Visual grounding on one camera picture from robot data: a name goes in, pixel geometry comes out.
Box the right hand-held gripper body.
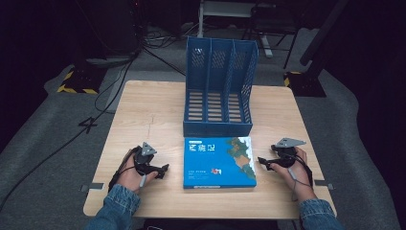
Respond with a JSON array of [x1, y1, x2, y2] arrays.
[[270, 137, 307, 169]]

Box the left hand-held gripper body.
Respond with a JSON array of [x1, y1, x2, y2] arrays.
[[133, 141, 161, 176]]

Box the blue book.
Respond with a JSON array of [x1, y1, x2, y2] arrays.
[[183, 136, 259, 190]]

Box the blue plastic file rack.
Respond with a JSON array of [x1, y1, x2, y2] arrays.
[[182, 35, 259, 139]]

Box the person's left hand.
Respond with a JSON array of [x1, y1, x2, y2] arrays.
[[116, 152, 159, 195]]

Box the person's right hand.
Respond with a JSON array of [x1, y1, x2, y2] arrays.
[[269, 146, 318, 203]]

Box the black base with hazard tape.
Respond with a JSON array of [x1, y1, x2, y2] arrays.
[[56, 62, 108, 96], [282, 69, 327, 99]]

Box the white metal stand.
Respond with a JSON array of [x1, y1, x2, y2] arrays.
[[196, 0, 276, 59]]

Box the right hand-held gripper black cable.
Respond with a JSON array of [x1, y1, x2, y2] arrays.
[[285, 152, 316, 203]]

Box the hand-held gripper black cable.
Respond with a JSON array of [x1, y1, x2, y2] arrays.
[[107, 146, 142, 194], [285, 152, 316, 203]]

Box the left hand-held gripper black cable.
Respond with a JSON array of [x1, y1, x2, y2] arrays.
[[107, 146, 142, 194]]

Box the grey metal table bracket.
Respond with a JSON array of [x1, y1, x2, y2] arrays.
[[313, 179, 335, 192], [79, 182, 105, 194]]

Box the black floor cable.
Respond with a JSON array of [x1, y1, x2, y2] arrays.
[[0, 47, 142, 213]]

